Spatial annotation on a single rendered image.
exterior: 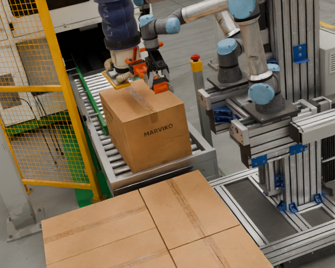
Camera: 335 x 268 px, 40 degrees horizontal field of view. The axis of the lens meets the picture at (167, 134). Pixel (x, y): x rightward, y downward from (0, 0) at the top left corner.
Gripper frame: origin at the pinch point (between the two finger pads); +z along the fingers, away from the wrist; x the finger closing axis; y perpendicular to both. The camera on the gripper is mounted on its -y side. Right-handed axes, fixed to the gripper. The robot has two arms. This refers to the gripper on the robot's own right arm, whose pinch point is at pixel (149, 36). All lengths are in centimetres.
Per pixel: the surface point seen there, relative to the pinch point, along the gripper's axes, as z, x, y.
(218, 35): 82, 152, -204
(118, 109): 28, -40, 40
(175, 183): 69, -25, 79
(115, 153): 71, -46, 17
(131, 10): -29, -19, 38
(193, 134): 63, 7, 40
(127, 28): -20, -24, 40
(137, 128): 35, -36, 60
